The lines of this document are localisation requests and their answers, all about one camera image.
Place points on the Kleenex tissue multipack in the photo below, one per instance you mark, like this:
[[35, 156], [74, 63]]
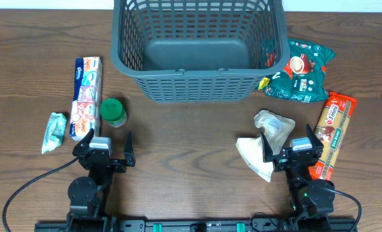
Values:
[[86, 98]]

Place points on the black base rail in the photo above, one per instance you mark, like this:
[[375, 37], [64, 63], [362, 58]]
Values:
[[255, 224]]

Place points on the green Nescafe coffee bag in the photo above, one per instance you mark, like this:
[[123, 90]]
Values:
[[302, 78]]

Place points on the grey plastic basket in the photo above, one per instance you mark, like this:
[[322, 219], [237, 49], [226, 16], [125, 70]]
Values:
[[195, 51]]

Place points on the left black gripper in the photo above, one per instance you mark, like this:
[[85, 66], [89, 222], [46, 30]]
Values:
[[119, 166]]

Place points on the small teal tissue packet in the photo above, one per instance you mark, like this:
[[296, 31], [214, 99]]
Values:
[[54, 132]]

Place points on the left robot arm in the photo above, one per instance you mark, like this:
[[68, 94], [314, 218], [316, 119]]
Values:
[[88, 195]]

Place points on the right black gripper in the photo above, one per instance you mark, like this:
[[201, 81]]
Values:
[[317, 147]]

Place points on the beige paper pouch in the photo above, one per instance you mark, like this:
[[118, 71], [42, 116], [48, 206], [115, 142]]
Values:
[[276, 129]]

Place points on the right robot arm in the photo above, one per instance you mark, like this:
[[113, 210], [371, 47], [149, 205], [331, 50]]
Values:
[[311, 200]]

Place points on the green lid glass jar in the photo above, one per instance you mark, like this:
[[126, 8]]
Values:
[[113, 112]]

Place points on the orange spaghetti packet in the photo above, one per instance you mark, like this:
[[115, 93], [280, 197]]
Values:
[[330, 130]]

